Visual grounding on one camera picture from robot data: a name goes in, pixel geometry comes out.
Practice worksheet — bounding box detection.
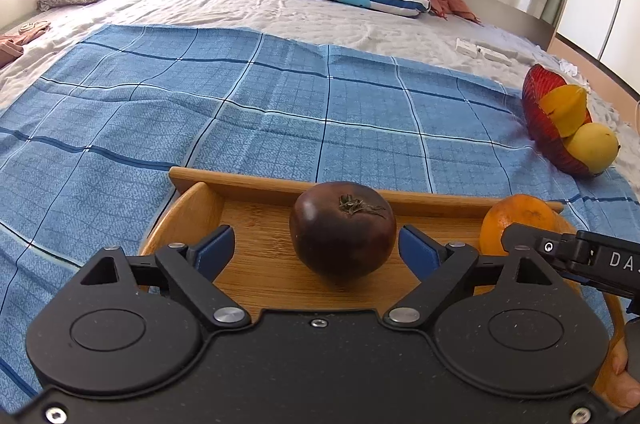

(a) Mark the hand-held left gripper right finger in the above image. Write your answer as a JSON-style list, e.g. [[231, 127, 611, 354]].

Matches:
[[384, 224, 569, 331]]

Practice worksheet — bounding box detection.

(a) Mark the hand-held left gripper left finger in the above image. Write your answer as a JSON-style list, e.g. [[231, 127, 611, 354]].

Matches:
[[75, 225, 252, 333]]

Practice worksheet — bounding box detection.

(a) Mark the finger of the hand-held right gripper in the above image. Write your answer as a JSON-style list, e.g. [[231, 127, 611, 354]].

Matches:
[[500, 223, 579, 273]]

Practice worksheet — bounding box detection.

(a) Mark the large orange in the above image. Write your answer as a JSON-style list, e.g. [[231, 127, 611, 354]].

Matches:
[[478, 194, 568, 258]]

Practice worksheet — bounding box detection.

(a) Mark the wooden tray with handles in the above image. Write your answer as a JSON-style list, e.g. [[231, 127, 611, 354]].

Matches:
[[139, 166, 629, 397]]

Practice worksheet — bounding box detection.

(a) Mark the dark purple tomato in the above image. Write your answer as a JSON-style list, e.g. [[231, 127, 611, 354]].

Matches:
[[289, 180, 398, 279]]

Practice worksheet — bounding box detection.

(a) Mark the person's right hand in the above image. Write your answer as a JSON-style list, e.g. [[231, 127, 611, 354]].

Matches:
[[602, 336, 640, 413]]

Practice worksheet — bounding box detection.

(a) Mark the yellow mango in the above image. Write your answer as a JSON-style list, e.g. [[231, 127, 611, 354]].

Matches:
[[564, 122, 622, 174]]

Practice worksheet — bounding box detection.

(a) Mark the red glass bowl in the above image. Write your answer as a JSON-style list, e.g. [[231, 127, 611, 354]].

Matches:
[[521, 64, 621, 178]]

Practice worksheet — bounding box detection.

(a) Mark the yellow-orange mango slice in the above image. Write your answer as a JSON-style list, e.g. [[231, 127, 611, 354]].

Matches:
[[539, 85, 593, 139]]

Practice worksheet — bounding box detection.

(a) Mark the blue plaid cloth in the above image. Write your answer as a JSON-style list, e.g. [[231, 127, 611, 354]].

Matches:
[[0, 24, 640, 405]]

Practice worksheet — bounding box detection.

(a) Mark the crumpled white tissue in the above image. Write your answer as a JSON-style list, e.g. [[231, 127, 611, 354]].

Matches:
[[556, 58, 592, 91]]

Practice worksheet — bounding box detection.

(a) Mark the bed with grey sheet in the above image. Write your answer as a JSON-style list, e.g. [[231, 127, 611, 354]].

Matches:
[[0, 0, 640, 205]]

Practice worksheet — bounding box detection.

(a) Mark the pink folded cloth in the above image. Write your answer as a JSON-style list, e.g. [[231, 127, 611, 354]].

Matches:
[[0, 20, 54, 68]]

